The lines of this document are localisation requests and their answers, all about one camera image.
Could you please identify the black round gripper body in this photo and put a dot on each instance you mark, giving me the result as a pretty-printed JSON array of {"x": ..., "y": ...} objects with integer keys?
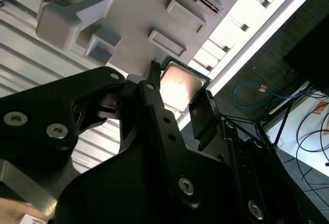
[{"x": 123, "y": 195}]

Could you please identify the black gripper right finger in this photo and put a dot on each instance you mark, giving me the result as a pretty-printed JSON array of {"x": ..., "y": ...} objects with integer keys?
[{"x": 205, "y": 121}]

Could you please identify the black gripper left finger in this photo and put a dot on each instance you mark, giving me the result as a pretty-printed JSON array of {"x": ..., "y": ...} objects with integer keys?
[{"x": 30, "y": 131}]

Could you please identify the silver square CPU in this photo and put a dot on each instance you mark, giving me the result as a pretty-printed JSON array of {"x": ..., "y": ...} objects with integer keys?
[{"x": 180, "y": 85}]

